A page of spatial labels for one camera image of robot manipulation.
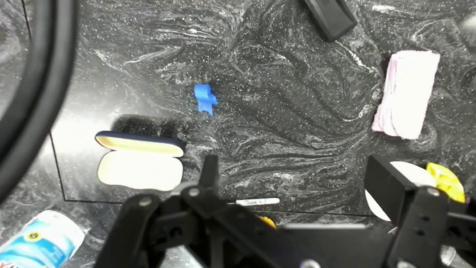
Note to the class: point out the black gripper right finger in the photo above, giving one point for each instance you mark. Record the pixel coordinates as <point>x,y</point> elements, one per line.
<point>388,186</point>

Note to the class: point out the white marker pen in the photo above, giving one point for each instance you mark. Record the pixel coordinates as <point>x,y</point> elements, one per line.
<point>257,201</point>

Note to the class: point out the small blue toy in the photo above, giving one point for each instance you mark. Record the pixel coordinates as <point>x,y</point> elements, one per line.
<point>203,98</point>

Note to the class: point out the yellow orange object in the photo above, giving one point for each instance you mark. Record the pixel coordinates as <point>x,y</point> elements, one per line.
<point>267,220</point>

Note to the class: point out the white blue spray bottle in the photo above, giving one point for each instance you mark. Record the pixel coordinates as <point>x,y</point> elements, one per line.
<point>38,238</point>

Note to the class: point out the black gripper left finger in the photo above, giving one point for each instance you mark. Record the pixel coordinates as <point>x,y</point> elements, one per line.
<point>209,173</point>

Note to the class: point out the yellow crumpled object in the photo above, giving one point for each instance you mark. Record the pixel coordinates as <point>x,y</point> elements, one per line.
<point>446,180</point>

